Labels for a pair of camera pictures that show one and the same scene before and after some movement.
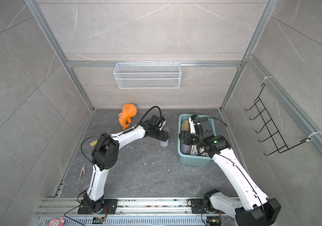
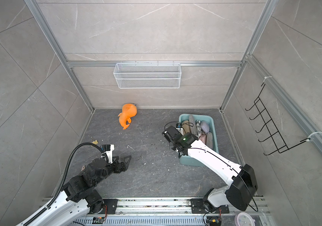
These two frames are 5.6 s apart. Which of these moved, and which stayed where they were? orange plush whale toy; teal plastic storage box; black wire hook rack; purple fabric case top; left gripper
Moved: left gripper; purple fabric case top
Stayed: black wire hook rack; orange plush whale toy; teal plastic storage box
